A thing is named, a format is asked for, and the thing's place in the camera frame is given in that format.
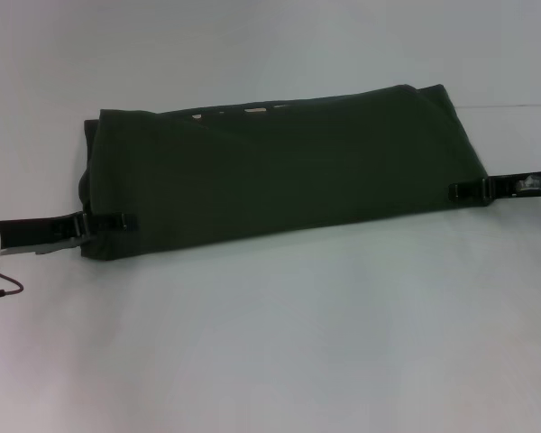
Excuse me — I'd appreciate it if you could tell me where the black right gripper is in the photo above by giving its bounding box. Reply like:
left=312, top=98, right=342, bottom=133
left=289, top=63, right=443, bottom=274
left=448, top=168, right=541, bottom=207

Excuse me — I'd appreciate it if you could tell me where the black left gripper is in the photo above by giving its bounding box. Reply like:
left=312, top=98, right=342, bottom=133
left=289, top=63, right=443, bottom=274
left=0, top=210, right=138, bottom=257

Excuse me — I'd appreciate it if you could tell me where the dark green shirt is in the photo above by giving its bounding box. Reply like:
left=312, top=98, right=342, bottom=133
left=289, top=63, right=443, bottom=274
left=78, top=82, right=491, bottom=263

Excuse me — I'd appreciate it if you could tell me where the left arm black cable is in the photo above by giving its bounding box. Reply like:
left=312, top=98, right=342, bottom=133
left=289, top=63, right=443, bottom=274
left=0, top=269, right=25, bottom=303

